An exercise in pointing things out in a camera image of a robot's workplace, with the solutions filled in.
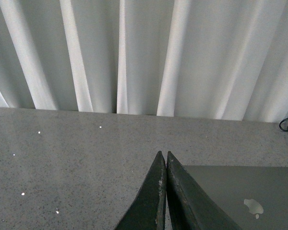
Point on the white curtain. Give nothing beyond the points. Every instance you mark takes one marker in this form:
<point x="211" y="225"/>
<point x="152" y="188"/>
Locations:
<point x="219" y="59"/>

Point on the grey laptop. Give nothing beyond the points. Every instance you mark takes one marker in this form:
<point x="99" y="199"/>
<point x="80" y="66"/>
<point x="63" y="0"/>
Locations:
<point x="256" y="198"/>

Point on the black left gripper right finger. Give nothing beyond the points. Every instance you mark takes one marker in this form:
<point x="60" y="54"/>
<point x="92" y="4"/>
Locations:
<point x="189" y="205"/>

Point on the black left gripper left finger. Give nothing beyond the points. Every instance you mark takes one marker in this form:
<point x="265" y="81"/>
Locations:
<point x="147" y="212"/>

